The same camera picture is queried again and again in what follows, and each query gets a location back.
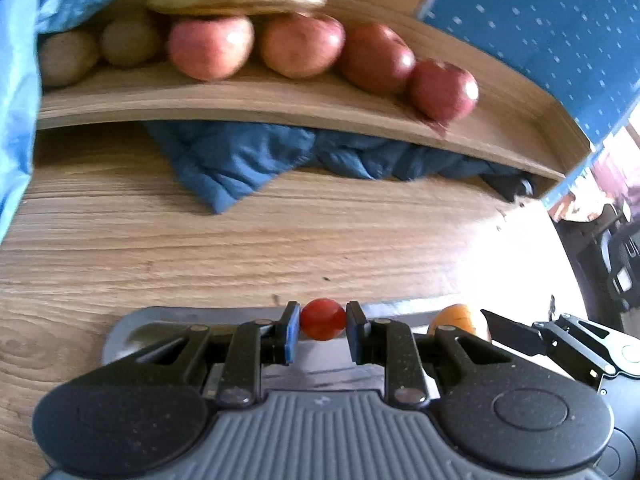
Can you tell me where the black chair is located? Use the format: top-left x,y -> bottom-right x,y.
575,205 -> 640,316

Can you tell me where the blue white-dotted cloth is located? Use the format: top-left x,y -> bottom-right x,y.
417,0 -> 640,146

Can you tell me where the wooden shelf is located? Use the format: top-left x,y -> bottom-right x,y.
37,0 -> 593,183

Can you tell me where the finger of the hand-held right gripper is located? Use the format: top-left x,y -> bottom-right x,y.
480,309 -> 621,391

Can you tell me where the brown kiwi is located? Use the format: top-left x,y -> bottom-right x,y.
39,30 -> 100,88
99,12 -> 163,67

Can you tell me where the dark blue quilted jacket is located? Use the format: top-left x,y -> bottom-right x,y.
142,120 -> 536,215

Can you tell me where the small striped pepino melon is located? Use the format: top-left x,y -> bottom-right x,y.
426,303 -> 491,343

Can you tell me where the red cherry tomato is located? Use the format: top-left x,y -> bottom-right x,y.
300,298 -> 347,342

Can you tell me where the red floral bedding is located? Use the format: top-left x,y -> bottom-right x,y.
547,125 -> 640,223

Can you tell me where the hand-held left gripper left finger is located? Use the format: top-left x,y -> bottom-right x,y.
120,301 -> 301,408

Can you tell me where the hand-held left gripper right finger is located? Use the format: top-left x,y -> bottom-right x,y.
346,301 -> 511,408

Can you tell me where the light blue cloth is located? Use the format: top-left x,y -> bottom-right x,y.
0,0 -> 43,241

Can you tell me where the dark red apple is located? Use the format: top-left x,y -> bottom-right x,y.
341,22 -> 417,95
406,59 -> 479,122

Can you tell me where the metal tray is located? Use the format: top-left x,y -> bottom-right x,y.
102,297 -> 496,396

